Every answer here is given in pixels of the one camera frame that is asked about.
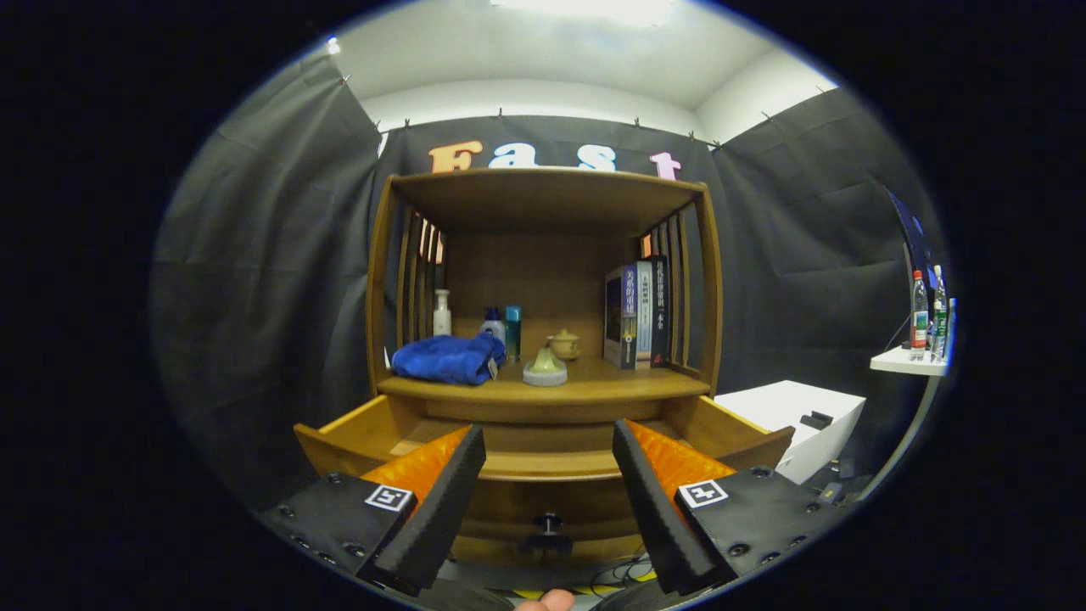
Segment white box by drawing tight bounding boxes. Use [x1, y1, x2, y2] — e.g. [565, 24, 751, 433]
[713, 379, 868, 486]

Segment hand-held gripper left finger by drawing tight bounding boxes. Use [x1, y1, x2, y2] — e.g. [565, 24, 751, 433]
[255, 424, 489, 597]

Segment wooden cabinet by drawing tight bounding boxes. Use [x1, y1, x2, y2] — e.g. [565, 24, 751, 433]
[365, 167, 725, 565]

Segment wooden drawer with black knob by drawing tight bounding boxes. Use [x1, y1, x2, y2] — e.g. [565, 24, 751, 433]
[293, 393, 797, 568]

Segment wooden countertop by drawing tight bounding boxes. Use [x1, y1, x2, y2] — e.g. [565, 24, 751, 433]
[378, 352, 712, 406]

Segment white shelf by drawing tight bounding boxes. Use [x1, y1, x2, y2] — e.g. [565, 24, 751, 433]
[870, 344, 949, 378]

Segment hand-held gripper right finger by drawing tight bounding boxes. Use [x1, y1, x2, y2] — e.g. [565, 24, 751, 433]
[611, 420, 866, 595]

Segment thick book with dark cover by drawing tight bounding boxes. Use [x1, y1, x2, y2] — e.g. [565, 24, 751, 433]
[603, 263, 639, 370]

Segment book with black spine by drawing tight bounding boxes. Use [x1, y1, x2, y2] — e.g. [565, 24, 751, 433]
[649, 255, 671, 367]

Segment blue towel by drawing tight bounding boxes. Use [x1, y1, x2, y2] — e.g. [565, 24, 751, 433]
[391, 333, 507, 387]

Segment floor cables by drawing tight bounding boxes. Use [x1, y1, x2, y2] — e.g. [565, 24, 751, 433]
[585, 553, 658, 597]

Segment water bottle with green label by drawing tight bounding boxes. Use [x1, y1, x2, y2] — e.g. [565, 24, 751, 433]
[932, 265, 948, 362]

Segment book with pale spine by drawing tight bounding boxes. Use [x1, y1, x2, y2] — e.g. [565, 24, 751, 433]
[635, 261, 654, 367]

